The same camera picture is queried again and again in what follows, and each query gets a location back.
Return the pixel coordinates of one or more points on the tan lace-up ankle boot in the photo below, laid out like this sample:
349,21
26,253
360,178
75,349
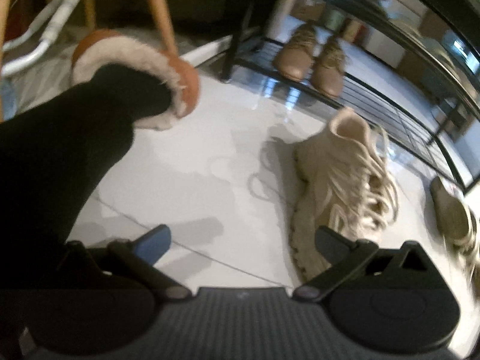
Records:
295,58

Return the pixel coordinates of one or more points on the beige chunky sneaker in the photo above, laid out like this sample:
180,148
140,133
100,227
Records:
342,180

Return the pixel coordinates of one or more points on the black trouser leg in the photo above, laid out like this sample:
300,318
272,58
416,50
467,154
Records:
52,158

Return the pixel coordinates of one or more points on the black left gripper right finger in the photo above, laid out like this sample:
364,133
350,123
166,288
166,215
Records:
346,258

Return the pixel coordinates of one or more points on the brown fur-lined slipper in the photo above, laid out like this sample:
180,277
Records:
107,48

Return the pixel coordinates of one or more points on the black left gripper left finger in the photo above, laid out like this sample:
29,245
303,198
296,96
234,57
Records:
136,260

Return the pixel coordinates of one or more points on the white metal frame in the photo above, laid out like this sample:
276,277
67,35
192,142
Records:
51,20

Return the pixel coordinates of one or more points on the wooden chair leg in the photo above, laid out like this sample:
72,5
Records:
162,20

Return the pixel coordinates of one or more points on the olive slipper on floor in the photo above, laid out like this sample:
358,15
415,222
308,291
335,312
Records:
454,219

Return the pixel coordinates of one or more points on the black metal shoe rack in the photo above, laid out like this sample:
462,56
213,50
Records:
402,70

